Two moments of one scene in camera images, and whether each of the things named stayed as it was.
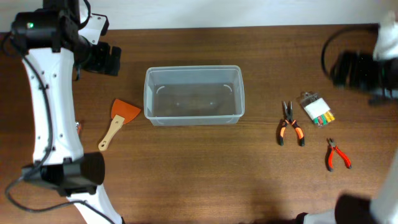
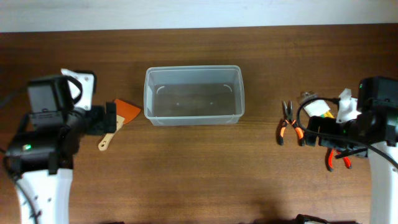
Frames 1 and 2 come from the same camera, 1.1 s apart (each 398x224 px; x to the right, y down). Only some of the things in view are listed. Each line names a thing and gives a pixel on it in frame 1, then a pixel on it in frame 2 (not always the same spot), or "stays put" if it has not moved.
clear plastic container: x=194 y=96 stays put
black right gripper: x=358 y=63 → x=326 y=124
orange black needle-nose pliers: x=290 y=119 stays put
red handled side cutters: x=333 y=147 stays put
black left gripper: x=102 y=65 → x=99 y=126
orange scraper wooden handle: x=122 y=112 stays put
